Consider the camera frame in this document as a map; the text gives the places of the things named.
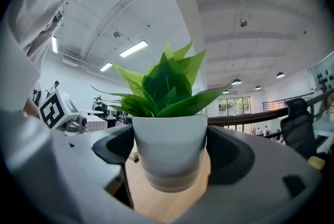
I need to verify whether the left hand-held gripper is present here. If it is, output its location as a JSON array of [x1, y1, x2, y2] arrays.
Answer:
[[38, 89, 89, 137]]

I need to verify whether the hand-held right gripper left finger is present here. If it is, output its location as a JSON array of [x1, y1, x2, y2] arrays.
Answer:
[[0, 110, 168, 224]]

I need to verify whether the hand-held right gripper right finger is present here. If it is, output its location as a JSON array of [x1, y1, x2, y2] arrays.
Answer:
[[171, 125, 324, 224]]

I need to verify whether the green plant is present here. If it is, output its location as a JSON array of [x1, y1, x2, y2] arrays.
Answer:
[[90, 38, 232, 194]]

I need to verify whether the person's left forearm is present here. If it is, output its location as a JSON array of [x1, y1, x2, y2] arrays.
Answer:
[[23, 97, 40, 117]]

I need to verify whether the yellow chair pad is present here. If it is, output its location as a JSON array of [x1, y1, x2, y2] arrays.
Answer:
[[307, 156, 326, 172]]

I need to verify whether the dark curved railing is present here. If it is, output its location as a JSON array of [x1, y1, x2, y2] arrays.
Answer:
[[207, 86, 334, 127]]

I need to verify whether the black office chair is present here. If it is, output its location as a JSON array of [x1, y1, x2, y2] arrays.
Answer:
[[280, 98, 327, 160]]

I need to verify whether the large window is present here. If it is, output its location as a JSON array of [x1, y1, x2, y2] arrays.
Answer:
[[217, 96, 253, 115]]

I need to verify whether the wooden table with white legs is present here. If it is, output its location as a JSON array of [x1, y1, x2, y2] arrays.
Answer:
[[124, 149, 212, 223]]

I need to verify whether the white board with black knobs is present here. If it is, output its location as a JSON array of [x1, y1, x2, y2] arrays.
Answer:
[[311, 60, 334, 93]]

